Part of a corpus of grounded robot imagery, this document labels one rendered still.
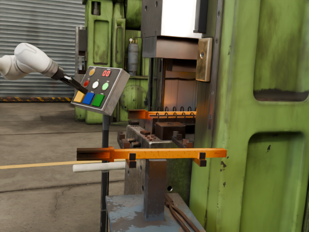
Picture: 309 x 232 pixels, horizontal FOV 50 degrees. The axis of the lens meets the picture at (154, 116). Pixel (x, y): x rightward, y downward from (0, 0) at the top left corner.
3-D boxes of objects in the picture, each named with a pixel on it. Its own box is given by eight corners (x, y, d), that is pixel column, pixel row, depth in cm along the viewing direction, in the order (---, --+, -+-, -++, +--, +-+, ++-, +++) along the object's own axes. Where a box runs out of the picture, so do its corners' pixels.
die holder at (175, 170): (145, 240, 149) (149, 142, 142) (123, 204, 184) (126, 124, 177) (250, 224, 168) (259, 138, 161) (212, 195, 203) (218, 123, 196)
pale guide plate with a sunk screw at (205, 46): (205, 81, 133) (208, 37, 130) (195, 79, 141) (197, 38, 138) (210, 81, 134) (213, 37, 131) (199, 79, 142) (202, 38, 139)
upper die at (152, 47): (155, 57, 151) (157, 36, 150) (142, 57, 170) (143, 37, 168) (235, 61, 166) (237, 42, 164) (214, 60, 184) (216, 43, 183)
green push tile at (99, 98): (98, 106, 194) (104, 94, 196) (91, 104, 199) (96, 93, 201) (100, 107, 195) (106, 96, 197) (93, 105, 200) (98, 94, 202)
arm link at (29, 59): (53, 53, 171) (37, 61, 178) (27, 35, 160) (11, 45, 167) (48, 70, 165) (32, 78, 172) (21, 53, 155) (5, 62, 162)
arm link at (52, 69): (44, 73, 167) (54, 79, 171) (53, 57, 169) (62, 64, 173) (36, 72, 173) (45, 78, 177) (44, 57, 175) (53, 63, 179)
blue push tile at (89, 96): (88, 104, 201) (94, 93, 203) (82, 102, 206) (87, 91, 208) (90, 105, 202) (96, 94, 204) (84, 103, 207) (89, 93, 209)
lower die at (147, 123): (151, 134, 157) (152, 116, 156) (139, 125, 176) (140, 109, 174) (228, 131, 172) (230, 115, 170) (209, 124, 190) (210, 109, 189)
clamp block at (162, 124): (161, 140, 146) (161, 125, 145) (154, 136, 154) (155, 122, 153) (185, 139, 150) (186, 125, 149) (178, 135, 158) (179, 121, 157)
